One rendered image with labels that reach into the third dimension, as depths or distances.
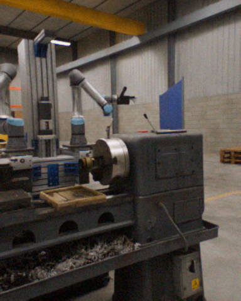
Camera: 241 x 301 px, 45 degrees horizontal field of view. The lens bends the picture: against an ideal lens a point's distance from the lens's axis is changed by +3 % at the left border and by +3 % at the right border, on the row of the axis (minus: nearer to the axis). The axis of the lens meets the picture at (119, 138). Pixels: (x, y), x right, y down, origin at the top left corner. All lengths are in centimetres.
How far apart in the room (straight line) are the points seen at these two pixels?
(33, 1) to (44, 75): 1074
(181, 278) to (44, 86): 178
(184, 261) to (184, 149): 74
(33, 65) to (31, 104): 32
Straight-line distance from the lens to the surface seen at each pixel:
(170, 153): 195
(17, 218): 155
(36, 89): 253
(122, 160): 180
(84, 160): 182
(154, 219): 196
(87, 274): 171
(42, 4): 1336
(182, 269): 214
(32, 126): 250
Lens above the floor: 133
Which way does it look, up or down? 3 degrees down
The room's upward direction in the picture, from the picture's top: 2 degrees counter-clockwise
